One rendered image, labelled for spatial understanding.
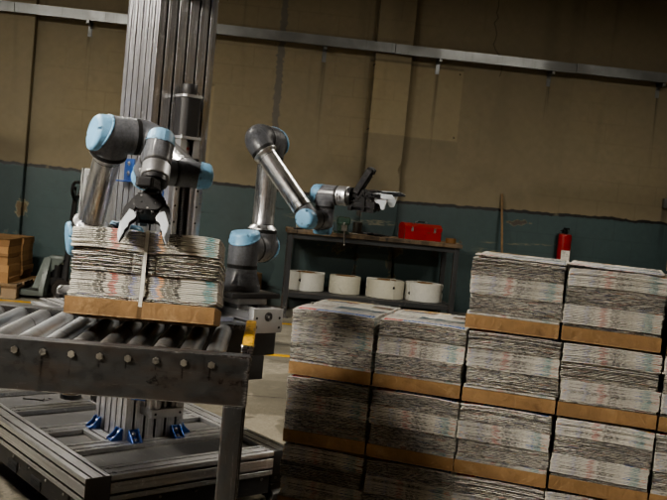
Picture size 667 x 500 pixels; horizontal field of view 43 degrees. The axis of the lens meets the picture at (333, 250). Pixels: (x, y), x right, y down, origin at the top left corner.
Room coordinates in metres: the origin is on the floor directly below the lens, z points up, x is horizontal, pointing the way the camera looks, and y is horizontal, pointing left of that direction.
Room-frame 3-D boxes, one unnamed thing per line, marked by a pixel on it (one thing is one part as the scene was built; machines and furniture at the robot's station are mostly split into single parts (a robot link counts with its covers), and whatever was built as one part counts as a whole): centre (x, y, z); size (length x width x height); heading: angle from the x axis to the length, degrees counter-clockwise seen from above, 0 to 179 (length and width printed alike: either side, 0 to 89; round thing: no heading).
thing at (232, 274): (3.28, 0.34, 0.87); 0.15 x 0.15 x 0.10
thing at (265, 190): (3.41, 0.29, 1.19); 0.15 x 0.12 x 0.55; 157
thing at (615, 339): (2.71, -0.91, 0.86); 0.38 x 0.29 x 0.04; 161
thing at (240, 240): (3.29, 0.34, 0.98); 0.13 x 0.12 x 0.14; 157
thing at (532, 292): (2.80, -0.62, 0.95); 0.38 x 0.29 x 0.23; 163
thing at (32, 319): (2.23, 0.80, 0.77); 0.47 x 0.05 x 0.05; 4
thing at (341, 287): (8.97, -0.38, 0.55); 1.80 x 0.70 x 1.09; 94
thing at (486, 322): (2.80, -0.62, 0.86); 0.38 x 0.29 x 0.04; 163
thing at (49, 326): (2.24, 0.74, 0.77); 0.47 x 0.05 x 0.05; 4
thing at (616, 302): (2.71, -0.90, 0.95); 0.38 x 0.29 x 0.23; 161
